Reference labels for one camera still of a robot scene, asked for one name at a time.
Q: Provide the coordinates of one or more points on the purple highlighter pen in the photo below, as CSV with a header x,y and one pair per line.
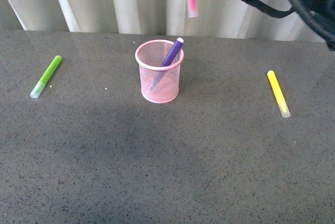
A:
x,y
168,60

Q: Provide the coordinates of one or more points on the pink mesh pen cup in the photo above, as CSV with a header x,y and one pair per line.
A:
x,y
159,84

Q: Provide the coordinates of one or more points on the white pleated curtain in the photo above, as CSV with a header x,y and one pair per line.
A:
x,y
217,18

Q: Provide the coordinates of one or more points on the yellow highlighter pen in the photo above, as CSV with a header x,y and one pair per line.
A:
x,y
278,94

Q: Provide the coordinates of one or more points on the green highlighter pen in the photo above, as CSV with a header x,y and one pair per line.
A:
x,y
37,90

